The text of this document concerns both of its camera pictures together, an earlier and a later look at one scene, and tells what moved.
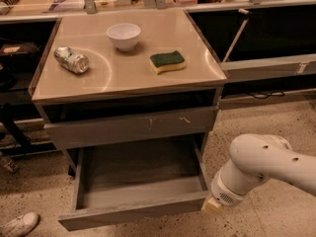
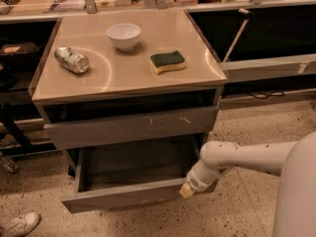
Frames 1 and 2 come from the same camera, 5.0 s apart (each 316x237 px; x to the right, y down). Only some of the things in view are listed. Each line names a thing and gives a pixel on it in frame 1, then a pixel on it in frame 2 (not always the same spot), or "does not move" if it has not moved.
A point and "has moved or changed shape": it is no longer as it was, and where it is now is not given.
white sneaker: [19, 226] does not move
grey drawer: [122, 184] has moved or changed shape
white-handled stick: [247, 14] does not move
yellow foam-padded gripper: [223, 192] → [196, 181]
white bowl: [124, 36] does not move
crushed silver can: [70, 60] does not move
